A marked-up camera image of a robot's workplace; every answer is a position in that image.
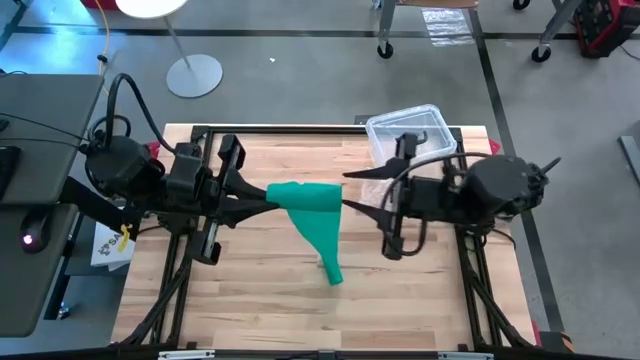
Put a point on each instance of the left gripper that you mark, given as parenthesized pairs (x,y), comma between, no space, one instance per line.
(216,200)

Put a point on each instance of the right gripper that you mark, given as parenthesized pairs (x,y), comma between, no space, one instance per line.
(401,200)

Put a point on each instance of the green elastic bandage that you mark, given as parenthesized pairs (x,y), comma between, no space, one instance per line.
(310,197)

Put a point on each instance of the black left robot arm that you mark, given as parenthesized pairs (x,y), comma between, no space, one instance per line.
(120,167)

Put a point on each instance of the clear plastic container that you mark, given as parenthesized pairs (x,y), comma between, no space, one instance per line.
(430,125)

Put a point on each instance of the red corner piece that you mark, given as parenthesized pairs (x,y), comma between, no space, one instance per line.
(494,148)
(536,334)
(154,148)

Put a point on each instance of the white floor lamp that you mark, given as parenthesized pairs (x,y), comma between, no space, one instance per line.
(195,76)

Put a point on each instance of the grey wheeled cart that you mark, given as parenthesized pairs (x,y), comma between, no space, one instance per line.
(387,22)

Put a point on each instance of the clear plastic floor sheet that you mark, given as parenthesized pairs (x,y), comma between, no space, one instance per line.
(447,27)

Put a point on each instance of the black computer mouse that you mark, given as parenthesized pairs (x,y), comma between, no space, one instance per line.
(35,230)

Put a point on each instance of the grey desk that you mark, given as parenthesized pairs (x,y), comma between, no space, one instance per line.
(50,100)

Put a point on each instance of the red and black crate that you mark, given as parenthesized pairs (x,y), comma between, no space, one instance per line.
(610,25)

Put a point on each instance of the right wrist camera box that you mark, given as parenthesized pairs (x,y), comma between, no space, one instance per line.
(432,195)

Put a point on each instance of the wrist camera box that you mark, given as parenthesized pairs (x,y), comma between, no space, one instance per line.
(432,195)
(185,172)

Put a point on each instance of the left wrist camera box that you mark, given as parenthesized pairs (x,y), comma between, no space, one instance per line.
(185,172)

